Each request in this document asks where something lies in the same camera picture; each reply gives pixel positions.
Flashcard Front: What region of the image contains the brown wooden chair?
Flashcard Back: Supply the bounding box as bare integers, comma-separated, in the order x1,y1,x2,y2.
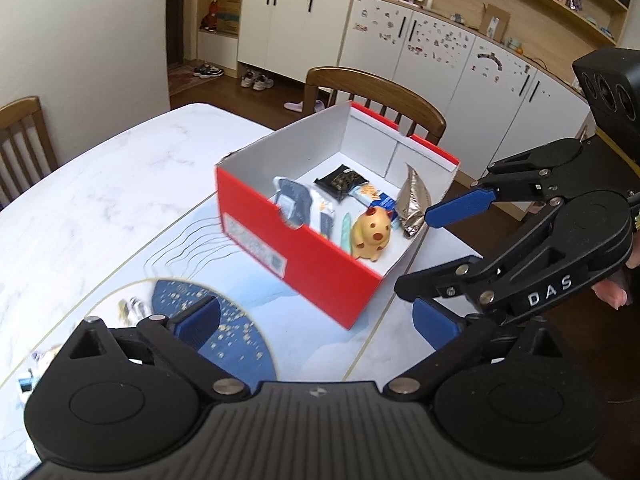
303,66,447,146
0,96,59,211

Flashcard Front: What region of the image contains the dark blue white snack packet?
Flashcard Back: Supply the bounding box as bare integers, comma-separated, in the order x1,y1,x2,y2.
273,176,335,236

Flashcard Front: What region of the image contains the white sticker-covered cabinet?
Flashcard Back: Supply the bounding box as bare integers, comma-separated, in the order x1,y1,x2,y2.
340,0,592,187

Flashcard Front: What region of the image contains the slim blue white snack packet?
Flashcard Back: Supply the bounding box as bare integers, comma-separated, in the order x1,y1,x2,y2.
350,185,399,222

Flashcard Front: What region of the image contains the pair of white sneakers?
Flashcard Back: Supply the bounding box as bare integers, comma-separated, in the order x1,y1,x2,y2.
240,70,275,92

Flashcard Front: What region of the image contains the red figurine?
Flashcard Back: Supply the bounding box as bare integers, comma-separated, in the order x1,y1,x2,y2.
200,0,220,31

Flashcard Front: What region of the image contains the silver snack bag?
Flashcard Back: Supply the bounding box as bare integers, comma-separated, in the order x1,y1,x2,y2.
396,163,432,239

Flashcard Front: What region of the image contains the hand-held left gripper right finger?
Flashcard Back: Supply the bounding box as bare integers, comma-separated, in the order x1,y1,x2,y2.
384,297,571,402

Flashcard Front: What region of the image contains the pair of pale slippers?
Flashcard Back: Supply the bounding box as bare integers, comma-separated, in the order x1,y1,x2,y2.
283,99,326,114

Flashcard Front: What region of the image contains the person's right hand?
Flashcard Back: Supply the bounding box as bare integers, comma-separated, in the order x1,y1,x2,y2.
592,237,640,310

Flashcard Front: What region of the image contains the brown cardboard storage box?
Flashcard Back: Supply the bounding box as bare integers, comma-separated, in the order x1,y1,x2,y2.
217,0,244,34

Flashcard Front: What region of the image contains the dark wooden door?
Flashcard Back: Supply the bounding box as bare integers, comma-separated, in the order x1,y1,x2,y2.
167,0,202,97

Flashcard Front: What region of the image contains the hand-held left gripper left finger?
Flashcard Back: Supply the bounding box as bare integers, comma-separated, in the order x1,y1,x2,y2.
67,296,249,402

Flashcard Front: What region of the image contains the brown cardboard piece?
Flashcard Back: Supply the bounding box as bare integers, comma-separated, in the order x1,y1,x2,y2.
479,3,511,41

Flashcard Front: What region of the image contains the black snack packet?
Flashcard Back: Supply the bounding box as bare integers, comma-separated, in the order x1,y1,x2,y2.
314,164,370,204

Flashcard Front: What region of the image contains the white cabinet with black handles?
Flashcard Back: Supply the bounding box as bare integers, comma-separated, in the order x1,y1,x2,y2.
237,0,354,84

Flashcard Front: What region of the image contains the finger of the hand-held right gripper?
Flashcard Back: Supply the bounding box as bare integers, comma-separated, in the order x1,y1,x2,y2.
424,143,567,229
394,210,566,317

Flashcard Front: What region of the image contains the red cardboard box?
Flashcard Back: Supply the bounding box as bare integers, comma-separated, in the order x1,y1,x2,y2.
215,101,460,331

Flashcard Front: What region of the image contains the yellow toy figure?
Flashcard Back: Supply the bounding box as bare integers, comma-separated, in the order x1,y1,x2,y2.
351,206,393,263

